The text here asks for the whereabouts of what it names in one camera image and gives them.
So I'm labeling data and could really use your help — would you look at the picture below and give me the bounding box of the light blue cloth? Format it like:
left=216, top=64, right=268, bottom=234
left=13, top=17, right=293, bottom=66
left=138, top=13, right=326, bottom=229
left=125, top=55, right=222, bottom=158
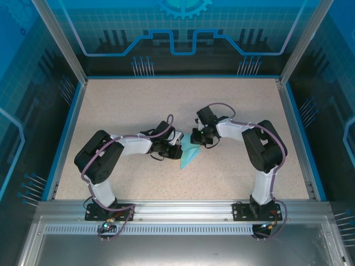
left=179, top=134, right=201, bottom=169

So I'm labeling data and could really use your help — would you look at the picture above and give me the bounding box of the brushed metal tray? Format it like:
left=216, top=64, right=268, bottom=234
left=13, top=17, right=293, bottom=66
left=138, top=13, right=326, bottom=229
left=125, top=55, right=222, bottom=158
left=16, top=215, right=354, bottom=266

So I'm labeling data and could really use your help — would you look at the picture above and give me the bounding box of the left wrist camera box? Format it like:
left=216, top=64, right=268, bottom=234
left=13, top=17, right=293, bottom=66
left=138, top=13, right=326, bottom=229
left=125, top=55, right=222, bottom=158
left=171, top=131, right=186, bottom=145

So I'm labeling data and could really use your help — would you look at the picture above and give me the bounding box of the long aluminium mounting rail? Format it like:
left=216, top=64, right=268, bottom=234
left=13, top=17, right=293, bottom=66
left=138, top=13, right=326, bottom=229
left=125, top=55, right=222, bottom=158
left=37, top=201, right=331, bottom=222

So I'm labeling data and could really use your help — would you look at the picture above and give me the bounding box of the slotted grey cable duct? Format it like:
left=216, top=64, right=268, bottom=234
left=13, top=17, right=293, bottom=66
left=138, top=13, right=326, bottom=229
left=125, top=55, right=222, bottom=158
left=43, top=224, right=257, bottom=237

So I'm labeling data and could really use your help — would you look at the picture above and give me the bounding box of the black base plate of right arm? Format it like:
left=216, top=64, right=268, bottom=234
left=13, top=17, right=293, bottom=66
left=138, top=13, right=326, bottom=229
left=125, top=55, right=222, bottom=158
left=232, top=202, right=282, bottom=222

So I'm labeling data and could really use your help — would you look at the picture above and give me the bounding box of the blue-edged aluminium side rail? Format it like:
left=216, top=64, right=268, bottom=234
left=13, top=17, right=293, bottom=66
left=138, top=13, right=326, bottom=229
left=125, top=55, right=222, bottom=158
left=41, top=79, right=89, bottom=202
left=276, top=78, right=329, bottom=202

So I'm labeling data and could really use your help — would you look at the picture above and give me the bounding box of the cable connector with LED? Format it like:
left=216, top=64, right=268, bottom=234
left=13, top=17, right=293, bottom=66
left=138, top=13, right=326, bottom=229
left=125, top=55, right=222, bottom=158
left=101, top=217, right=116, bottom=232
left=259, top=221, right=278, bottom=231

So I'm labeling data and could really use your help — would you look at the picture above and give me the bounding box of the black base plate of left arm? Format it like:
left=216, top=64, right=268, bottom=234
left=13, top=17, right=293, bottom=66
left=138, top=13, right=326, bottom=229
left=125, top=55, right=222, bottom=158
left=84, top=203, right=135, bottom=222

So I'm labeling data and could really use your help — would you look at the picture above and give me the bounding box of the aluminium frame post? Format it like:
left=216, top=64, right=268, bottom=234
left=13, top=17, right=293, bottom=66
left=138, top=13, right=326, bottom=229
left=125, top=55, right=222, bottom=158
left=29, top=0, right=89, bottom=85
left=278, top=0, right=336, bottom=85

